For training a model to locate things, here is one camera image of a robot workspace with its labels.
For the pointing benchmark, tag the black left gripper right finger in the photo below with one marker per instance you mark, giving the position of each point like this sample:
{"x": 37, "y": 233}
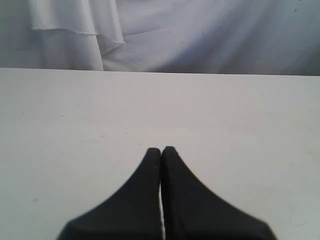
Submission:
{"x": 193, "y": 212}

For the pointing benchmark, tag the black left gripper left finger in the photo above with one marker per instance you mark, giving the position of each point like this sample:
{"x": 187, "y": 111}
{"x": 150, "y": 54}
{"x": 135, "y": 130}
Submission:
{"x": 131, "y": 213}

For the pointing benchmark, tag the white backdrop cloth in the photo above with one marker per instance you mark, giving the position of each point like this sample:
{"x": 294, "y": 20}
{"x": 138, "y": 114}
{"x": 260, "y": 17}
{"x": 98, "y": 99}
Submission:
{"x": 269, "y": 37}

